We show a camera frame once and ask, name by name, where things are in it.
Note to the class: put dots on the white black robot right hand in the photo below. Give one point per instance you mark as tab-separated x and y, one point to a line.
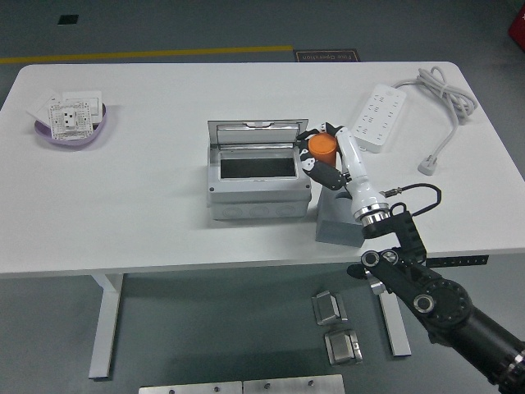
357	172

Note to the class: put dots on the small metal bracket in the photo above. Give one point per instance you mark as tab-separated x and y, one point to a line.
328	308
342	344

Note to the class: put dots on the black table control panel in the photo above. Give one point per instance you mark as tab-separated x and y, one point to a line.
459	260

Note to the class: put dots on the plain white cover plate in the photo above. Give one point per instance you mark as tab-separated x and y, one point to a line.
39	106

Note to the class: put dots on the orange cylinder object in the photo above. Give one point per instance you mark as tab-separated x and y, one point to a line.
322	147

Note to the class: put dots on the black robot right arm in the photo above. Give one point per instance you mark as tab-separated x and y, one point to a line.
447	303

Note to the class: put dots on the grey block holder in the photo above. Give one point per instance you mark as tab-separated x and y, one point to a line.
336	230

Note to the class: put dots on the purple bowl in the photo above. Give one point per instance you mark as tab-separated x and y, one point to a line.
94	133

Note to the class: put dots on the white table leg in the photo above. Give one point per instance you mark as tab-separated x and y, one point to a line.
104	324
395	328

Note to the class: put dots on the brown floor sign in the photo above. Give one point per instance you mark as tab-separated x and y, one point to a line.
326	56

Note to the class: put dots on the grey electrical box with lid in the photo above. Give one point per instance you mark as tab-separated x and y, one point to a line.
254	193

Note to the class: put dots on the white power strip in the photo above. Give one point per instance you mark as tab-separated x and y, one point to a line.
379	119

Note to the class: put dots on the red object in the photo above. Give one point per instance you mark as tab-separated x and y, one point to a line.
517	26

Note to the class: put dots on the white switch plate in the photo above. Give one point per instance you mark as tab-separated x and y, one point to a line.
92	98

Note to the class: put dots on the white socket plate with holes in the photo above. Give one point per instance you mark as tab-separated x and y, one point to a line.
69	119

